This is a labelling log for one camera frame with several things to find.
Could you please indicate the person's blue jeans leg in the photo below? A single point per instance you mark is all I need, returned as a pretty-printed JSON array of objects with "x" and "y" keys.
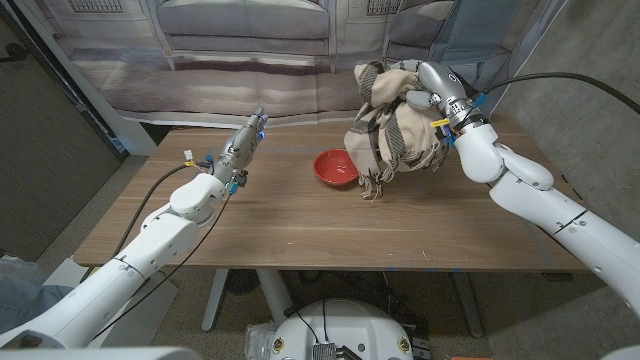
[{"x": 22, "y": 307}]

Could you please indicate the grey table leg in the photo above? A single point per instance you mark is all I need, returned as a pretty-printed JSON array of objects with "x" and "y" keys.
[{"x": 467, "y": 305}]

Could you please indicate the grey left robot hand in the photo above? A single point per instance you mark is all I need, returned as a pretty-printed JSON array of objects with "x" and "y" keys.
[{"x": 237, "y": 147}]

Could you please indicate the red bowl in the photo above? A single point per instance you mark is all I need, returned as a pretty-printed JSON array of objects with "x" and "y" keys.
[{"x": 332, "y": 167}]

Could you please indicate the clear plastic package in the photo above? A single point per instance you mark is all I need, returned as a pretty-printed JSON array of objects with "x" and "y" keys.
[{"x": 257, "y": 342}]

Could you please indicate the beige plaid fringed scarf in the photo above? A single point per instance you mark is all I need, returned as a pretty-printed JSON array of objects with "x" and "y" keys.
[{"x": 395, "y": 135}]

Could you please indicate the white slanted table leg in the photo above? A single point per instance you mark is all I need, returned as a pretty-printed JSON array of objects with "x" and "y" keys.
[{"x": 215, "y": 300}]

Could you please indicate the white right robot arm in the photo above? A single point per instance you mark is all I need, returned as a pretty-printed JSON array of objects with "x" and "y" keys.
[{"x": 545, "y": 205}]

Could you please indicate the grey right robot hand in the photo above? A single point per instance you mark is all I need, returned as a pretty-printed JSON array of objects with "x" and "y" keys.
[{"x": 445, "y": 85}]

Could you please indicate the dark wooden door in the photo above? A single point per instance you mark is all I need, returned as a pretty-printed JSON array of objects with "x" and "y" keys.
[{"x": 45, "y": 150}]

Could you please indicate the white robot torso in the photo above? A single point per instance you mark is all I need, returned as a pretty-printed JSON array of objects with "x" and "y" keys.
[{"x": 345, "y": 325}]

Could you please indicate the clear plastic bag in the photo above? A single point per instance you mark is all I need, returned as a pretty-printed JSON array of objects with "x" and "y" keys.
[{"x": 20, "y": 267}]

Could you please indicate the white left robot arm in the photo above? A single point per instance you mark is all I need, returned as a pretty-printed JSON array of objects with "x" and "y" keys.
[{"x": 140, "y": 250}]

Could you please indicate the white table column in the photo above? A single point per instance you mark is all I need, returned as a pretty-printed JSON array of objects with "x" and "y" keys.
[{"x": 275, "y": 297}]

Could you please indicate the black round floor fan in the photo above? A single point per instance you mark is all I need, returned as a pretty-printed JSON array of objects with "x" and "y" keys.
[{"x": 241, "y": 281}]

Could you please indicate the printed room backdrop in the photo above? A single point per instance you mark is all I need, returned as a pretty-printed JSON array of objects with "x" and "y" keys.
[{"x": 225, "y": 85}]

